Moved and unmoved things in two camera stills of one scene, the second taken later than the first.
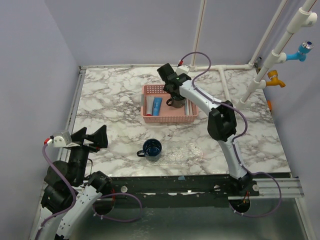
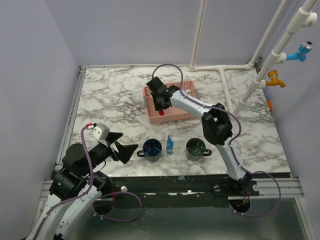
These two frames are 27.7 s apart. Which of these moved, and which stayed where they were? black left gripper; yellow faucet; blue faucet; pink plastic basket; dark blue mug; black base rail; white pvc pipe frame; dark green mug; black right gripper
Moved: pink plastic basket; dark green mug; black left gripper; black right gripper
Stayed: white pvc pipe frame; dark blue mug; yellow faucet; blue faucet; black base rail
